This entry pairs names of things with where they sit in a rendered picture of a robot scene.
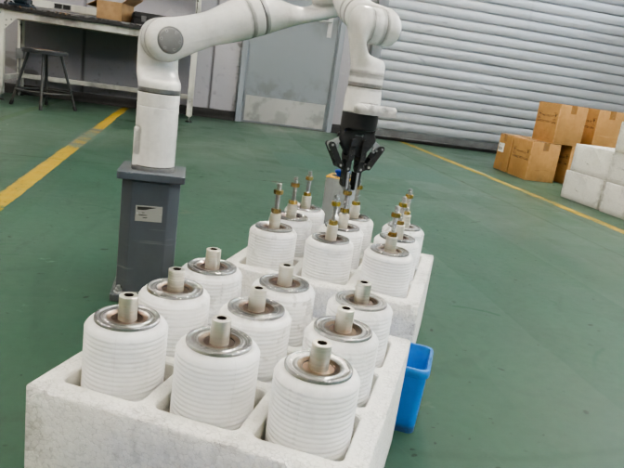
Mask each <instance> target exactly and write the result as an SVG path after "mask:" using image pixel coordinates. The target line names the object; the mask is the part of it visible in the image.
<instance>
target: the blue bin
mask: <svg viewBox="0 0 624 468"><path fill-rule="evenodd" d="M433 354H434V350H433V349H432V348H431V347H429V346H426V345H422V344H415V343H410V347H409V356H408V361H407V366H406V370H405V375H404V380H403V385H402V390H401V395H400V399H399V404H398V410H397V415H396V423H395V428H394V430H396V431H399V432H403V433H407V434H410V433H412V432H413V430H414V427H415V423H416V419H417V415H418V411H419V407H420V404H421V400H422V396H423V389H424V386H425V381H426V379H428V378H429V376H430V371H431V366H432V360H433Z"/></svg>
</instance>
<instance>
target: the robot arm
mask: <svg viewBox="0 0 624 468"><path fill-rule="evenodd" d="M336 17H339V18H340V20H341V21H342V22H343V23H344V24H345V25H346V26H347V31H348V40H349V47H350V71H349V77H348V86H347V88H346V92H345V95H344V105H343V112H342V118H341V128H340V131H339V133H338V134H337V137H336V138H335V139H333V140H327V141H326V142H325V144H326V147H327V150H328V152H329V154H330V156H331V160H332V163H333V165H334V166H336V167H338V168H340V169H341V175H340V182H339V183H340V186H341V188H342V189H348V185H349V179H350V172H349V171H350V169H351V163H352V161H353V160H354V166H353V169H354V171H352V174H351V180H350V185H351V189H352V190H357V188H358V186H359V182H360V178H361V173H362V172H363V171H366V170H368V171H369V170H370V169H371V168H372V166H373V165H374V164H375V163H376V162H377V160H378V159H379V158H380V156H381V155H382V154H383V152H384V147H382V146H380V145H379V144H378V143H376V137H375V131H376V129H377V123H378V118H379V116H381V117H388V118H396V117H397V109H396V108H392V107H385V106H381V95H382V87H383V81H384V71H385V64H384V62H383V61H382V60H380V59H378V58H375V57H373V56H371V55H370V54H369V51H368V48H367V44H368V45H374V46H390V45H392V44H393V43H395V42H396V41H397V39H398V37H399V35H400V34H401V21H400V18H399V16H398V14H397V13H396V12H395V11H394V10H392V9H390V8H388V7H385V6H381V5H378V4H375V3H373V2H372V1H371V0H312V5H310V6H295V5H292V4H289V3H287V2H285V1H283V0H230V1H227V2H226V3H223V4H221V5H219V6H216V7H214V8H212V9H210V10H207V11H204V12H202V13H198V14H192V15H187V16H180V17H163V18H153V19H149V20H148V21H146V22H145V23H144V24H143V26H142V27H141V29H140V32H139V36H138V43H137V64H136V76H137V81H138V88H137V103H136V126H135V128H134V142H133V156H132V165H131V167H132V169H136V170H140V171H145V172H152V173H172V172H174V170H175V158H176V137H177V126H178V113H179V102H180V92H181V83H180V81H179V78H178V60H179V59H182V58H184V57H186V56H188V55H191V54H193V53H196V52H198V51H201V50H203V49H205V48H208V47H211V46H218V45H223V44H230V43H236V42H239V41H244V40H248V39H252V38H255V37H259V36H262V35H266V34H269V33H273V32H276V31H279V30H282V29H286V28H289V27H292V26H296V25H300V24H305V23H309V22H314V21H319V20H327V19H332V18H336ZM339 144H340V146H341V148H342V150H343V151H342V160H341V157H340V155H339V152H338V148H339ZM369 150H370V154H369V155H368V157H367V158H366V155H367V152H368V151H369Z"/></svg>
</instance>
